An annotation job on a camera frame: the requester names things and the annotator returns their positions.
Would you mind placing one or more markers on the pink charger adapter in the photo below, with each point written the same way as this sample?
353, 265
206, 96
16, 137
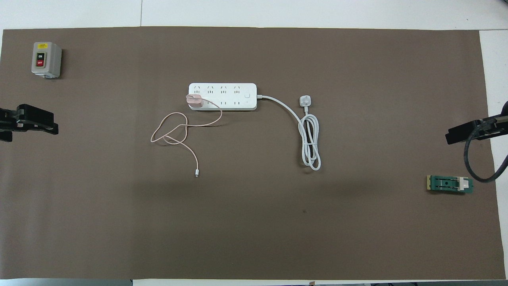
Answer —
194, 102

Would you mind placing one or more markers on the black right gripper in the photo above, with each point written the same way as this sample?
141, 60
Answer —
494, 125

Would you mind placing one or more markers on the white power strip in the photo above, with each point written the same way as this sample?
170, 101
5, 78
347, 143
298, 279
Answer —
222, 96

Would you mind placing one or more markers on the grey on-off switch box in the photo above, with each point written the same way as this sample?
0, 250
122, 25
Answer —
46, 59

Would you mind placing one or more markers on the green knife switch block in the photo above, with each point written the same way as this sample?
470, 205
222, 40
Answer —
446, 184

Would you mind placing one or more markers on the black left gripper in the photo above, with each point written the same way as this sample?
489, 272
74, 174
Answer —
7, 119

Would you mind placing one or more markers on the brown table mat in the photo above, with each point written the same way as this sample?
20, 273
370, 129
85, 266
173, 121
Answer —
254, 222

